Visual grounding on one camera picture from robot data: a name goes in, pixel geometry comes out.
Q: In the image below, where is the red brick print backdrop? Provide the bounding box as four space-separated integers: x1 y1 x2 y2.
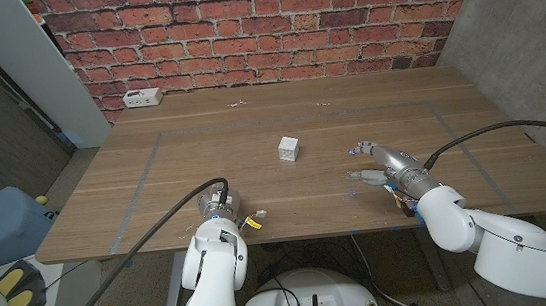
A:
29 0 497 131

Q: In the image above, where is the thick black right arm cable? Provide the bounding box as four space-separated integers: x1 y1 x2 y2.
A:
419 117 546 173

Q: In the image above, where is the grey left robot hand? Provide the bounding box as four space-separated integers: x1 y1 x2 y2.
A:
195 183 244 224

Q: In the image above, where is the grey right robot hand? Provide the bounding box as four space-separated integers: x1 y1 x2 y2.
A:
344 133 443 208

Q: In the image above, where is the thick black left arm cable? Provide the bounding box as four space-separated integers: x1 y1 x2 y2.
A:
45 176 241 306

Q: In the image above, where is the clear cellophane sheet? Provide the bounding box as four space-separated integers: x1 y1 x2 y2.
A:
225 88 362 211

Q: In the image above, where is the black yellow foot pedal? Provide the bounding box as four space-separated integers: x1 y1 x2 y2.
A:
0 256 49 306

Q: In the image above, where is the white robot torso base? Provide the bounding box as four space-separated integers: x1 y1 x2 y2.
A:
233 261 383 306

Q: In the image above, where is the white floor cable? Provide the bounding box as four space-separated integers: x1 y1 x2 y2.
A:
349 228 417 306

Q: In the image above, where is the white power strip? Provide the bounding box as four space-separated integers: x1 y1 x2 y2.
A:
120 86 165 110

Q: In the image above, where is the small white cube box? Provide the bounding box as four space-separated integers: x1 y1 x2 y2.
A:
276 134 302 164

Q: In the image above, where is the white cabinet panel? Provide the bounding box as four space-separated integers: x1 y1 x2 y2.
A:
0 0 114 157

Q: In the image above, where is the white table leg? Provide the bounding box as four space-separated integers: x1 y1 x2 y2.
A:
159 251 191 306

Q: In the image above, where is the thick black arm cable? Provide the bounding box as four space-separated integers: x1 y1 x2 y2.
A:
45 176 241 306
419 117 546 173

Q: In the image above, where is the dark grey table leg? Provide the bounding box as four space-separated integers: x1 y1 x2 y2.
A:
428 254 452 293

